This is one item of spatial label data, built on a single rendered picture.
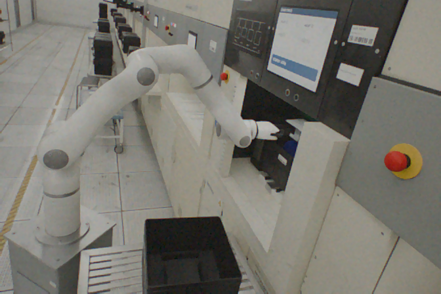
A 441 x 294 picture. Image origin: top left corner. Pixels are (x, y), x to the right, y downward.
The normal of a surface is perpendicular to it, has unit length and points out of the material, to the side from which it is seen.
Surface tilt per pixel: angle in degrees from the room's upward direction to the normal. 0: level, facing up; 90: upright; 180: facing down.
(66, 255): 0
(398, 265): 90
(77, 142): 75
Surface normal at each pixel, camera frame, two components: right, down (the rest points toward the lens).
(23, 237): 0.14, -0.92
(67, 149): 0.62, 0.07
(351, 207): -0.94, -0.01
